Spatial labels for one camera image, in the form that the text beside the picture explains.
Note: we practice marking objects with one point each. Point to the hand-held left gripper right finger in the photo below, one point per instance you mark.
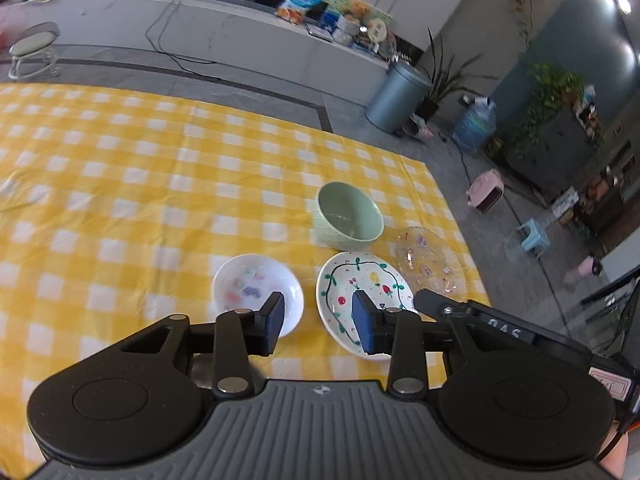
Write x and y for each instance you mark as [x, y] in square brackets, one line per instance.
[362, 325]

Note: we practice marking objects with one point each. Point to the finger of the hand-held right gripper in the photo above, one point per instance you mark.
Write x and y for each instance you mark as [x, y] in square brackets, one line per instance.
[430, 301]

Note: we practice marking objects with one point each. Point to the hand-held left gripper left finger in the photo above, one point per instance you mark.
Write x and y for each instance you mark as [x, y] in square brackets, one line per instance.
[272, 322]

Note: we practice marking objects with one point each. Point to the white painted plate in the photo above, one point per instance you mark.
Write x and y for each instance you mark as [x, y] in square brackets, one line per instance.
[337, 285]

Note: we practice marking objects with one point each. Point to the small white printed bowl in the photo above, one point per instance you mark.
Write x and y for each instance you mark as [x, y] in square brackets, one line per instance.
[240, 285]

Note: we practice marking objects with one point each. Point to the green ceramic bowl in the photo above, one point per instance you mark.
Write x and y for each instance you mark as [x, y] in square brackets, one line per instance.
[350, 210]

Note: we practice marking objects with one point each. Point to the person's right forearm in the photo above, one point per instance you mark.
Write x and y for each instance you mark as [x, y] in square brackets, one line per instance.
[616, 457]

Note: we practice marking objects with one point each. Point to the clear glass plate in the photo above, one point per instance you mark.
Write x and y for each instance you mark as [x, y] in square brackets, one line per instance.
[430, 260]

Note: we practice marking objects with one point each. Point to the black panel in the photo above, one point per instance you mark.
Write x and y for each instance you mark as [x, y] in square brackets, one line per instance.
[615, 305]

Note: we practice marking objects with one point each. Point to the small blue plastic stool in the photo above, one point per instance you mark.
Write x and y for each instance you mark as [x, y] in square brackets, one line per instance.
[534, 235]

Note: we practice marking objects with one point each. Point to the small cardboard box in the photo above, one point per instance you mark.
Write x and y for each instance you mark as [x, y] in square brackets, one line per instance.
[565, 207]

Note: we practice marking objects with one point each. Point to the dark cabinet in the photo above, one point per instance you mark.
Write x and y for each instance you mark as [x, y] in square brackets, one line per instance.
[555, 160]

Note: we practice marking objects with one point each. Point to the blue water jug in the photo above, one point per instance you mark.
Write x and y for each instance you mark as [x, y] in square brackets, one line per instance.
[474, 125]

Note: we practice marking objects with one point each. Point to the grey metal trash can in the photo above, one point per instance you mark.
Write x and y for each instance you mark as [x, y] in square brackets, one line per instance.
[395, 95]

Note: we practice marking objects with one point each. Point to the yellow checked tablecloth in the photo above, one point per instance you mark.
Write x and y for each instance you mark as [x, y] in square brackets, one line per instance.
[100, 185]

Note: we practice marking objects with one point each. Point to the long-leaf potted plant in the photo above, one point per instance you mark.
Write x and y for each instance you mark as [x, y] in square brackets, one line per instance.
[440, 80]

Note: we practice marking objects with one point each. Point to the trailing green plant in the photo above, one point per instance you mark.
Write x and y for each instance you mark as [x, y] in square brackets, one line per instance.
[555, 90]

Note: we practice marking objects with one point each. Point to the plush toys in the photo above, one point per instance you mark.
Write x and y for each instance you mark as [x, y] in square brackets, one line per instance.
[350, 27]

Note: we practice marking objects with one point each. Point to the blue snack bag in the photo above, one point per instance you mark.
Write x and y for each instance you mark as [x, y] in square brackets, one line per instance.
[299, 2]

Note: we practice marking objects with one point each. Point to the white marble counter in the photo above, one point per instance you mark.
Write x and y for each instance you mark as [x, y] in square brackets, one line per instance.
[125, 20]

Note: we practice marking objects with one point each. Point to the round cushioned stool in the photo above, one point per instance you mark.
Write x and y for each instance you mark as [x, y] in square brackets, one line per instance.
[32, 42]

